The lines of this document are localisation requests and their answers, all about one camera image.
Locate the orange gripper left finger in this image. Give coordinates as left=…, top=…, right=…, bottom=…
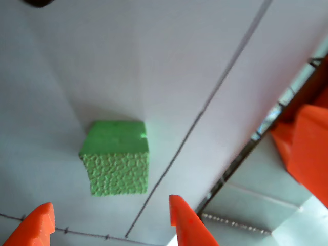
left=4, top=201, right=56, bottom=246

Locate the green textured foam block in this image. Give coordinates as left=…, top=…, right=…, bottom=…
left=78, top=120, right=150, bottom=197

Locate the white paper sheet, drawn rectangle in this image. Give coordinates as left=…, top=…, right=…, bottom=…
left=0, top=0, right=328, bottom=246

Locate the small metal bead chain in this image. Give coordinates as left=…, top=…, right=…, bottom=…
left=201, top=214, right=272, bottom=236

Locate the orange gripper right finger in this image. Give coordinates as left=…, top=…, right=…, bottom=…
left=169, top=194, right=220, bottom=246

